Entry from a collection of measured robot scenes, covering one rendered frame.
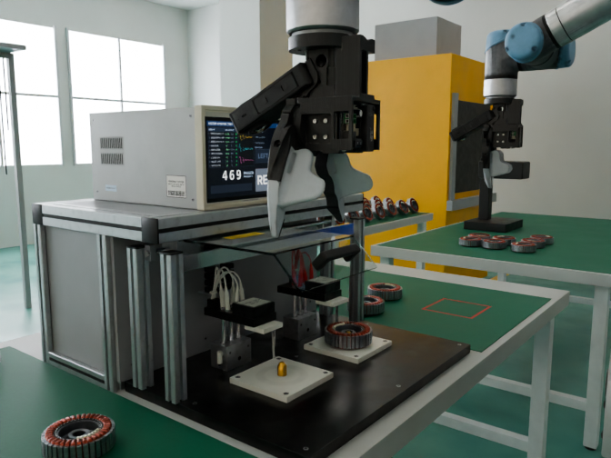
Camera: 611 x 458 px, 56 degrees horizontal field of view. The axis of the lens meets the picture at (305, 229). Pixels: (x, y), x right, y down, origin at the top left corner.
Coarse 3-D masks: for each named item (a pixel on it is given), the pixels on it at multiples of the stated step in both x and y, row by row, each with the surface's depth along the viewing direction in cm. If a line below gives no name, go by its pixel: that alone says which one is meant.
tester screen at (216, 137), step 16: (208, 128) 112; (224, 128) 115; (272, 128) 126; (208, 144) 112; (224, 144) 115; (240, 144) 119; (256, 144) 123; (208, 160) 112; (224, 160) 116; (240, 160) 119; (208, 176) 113; (208, 192) 113; (240, 192) 120; (256, 192) 124
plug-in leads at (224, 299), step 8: (224, 272) 121; (232, 272) 122; (216, 280) 123; (224, 280) 119; (232, 280) 124; (240, 280) 123; (232, 288) 124; (240, 288) 123; (224, 296) 122; (232, 296) 124; (240, 296) 123; (208, 304) 123; (216, 304) 123; (224, 304) 122
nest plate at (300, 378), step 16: (256, 368) 119; (272, 368) 119; (288, 368) 119; (304, 368) 119; (240, 384) 113; (256, 384) 111; (272, 384) 111; (288, 384) 111; (304, 384) 111; (288, 400) 106
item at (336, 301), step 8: (280, 288) 141; (288, 288) 140; (320, 288) 134; (328, 288) 134; (336, 288) 137; (304, 296) 137; (312, 296) 136; (320, 296) 134; (328, 296) 135; (336, 296) 137; (304, 304) 144; (328, 304) 133; (336, 304) 134; (304, 312) 144
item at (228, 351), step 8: (240, 336) 126; (216, 344) 122; (224, 344) 121; (232, 344) 121; (240, 344) 123; (248, 344) 125; (216, 352) 122; (224, 352) 120; (232, 352) 121; (240, 352) 123; (248, 352) 125; (216, 360) 122; (224, 360) 121; (232, 360) 122; (240, 360) 124; (248, 360) 126; (224, 368) 121; (232, 368) 122
